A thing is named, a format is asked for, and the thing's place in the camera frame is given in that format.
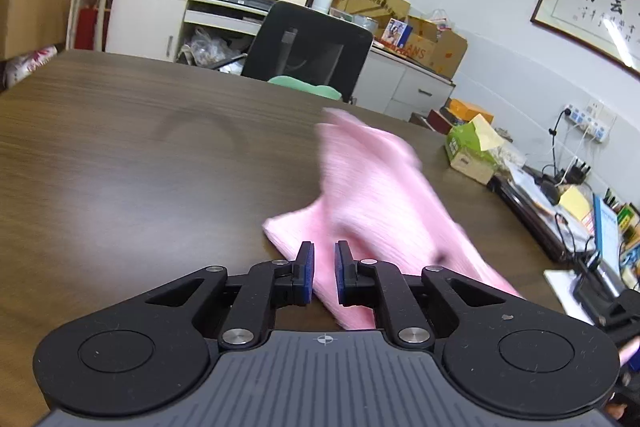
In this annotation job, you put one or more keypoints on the white low cabinet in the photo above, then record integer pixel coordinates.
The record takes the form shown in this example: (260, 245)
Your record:
(157, 29)

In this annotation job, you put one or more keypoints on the green tissue box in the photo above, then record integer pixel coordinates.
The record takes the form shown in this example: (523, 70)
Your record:
(473, 149)

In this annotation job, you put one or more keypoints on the pink towel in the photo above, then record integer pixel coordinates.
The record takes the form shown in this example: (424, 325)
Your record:
(374, 196)

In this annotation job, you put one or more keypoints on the white power strip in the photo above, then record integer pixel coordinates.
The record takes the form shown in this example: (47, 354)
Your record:
(590, 119)

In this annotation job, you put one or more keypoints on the white paper sheet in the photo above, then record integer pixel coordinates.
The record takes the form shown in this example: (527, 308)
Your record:
(562, 283)

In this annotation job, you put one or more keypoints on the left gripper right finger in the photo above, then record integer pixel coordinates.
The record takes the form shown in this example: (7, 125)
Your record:
(379, 286)

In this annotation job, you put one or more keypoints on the brown KANS cardboard box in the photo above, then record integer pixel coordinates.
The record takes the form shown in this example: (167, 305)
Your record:
(440, 51)

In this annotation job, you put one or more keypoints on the black computer mouse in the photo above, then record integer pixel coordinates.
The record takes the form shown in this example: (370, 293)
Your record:
(549, 188)

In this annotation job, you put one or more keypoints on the framed calligraphy right wall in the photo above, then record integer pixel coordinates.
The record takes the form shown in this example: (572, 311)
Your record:
(609, 28)

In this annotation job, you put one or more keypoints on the flat cardboard panel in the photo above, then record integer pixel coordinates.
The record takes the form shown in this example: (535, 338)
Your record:
(381, 11)

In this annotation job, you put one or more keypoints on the large cardboard box left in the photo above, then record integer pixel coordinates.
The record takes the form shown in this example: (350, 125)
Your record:
(30, 25)

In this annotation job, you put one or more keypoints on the black office chair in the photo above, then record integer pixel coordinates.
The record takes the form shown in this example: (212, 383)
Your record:
(309, 46)

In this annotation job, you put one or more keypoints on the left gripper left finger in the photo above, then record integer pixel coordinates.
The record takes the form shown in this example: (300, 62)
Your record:
(260, 293)

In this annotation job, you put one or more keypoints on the black laptop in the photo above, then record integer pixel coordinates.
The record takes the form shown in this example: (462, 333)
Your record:
(550, 229)

